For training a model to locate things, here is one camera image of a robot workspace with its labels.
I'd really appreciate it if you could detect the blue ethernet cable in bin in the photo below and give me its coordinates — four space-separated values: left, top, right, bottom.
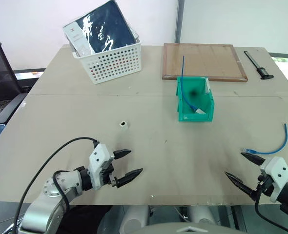
181 55 199 113

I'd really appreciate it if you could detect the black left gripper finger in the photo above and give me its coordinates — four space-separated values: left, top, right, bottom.
116 168 144 189
113 149 132 160

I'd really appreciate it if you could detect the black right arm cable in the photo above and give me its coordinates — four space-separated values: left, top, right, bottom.
254 185 288 234

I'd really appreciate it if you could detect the black office chair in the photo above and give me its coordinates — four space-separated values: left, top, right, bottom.
0 42 29 125

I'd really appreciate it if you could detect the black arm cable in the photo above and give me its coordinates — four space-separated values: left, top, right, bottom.
254 185 288 234
13 137 100 234

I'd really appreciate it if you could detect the white perforated plastic basket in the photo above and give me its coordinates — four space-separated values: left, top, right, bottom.
72 41 143 85

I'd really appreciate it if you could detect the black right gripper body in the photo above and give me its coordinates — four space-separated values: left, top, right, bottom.
249 174 274 202

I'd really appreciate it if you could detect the brown wooden framed board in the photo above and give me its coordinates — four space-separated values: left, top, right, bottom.
162 42 248 83

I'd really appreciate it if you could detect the grey robot torso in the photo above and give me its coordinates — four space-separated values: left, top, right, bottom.
119 205 235 234

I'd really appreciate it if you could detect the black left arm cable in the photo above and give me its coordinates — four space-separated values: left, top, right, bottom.
13 137 100 234

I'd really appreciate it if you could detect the black vernier caliper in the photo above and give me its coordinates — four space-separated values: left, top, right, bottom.
244 50 274 80

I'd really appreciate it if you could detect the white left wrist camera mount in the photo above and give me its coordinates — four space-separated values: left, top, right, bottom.
88 143 115 191

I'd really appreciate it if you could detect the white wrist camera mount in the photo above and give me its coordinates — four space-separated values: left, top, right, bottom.
260 156 288 203
88 143 115 191

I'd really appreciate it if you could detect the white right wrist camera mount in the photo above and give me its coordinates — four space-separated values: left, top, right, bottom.
260 156 288 203

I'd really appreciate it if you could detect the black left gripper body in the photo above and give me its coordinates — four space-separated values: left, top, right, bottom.
100 156 118 188

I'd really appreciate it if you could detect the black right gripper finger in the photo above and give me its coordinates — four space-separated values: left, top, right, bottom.
224 171 257 201
240 152 266 167

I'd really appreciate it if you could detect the green plastic storage bin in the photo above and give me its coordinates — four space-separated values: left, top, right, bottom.
175 76 216 122

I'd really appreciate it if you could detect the dark blue package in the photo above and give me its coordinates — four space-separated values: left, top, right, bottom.
62 0 140 56

